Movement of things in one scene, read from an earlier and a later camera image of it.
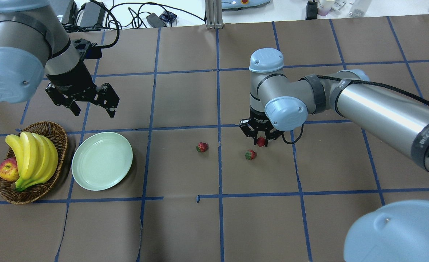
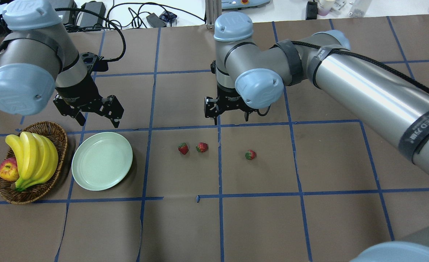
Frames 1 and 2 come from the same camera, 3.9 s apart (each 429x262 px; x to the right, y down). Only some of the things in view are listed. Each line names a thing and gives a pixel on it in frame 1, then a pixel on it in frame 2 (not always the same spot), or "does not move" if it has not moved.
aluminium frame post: x=213 y=10 does not move
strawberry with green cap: x=261 y=141 -> x=183 y=148
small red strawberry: x=250 y=154 does not move
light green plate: x=101 y=161 does not move
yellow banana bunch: x=36 y=157 does not move
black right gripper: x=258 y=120 -> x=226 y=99
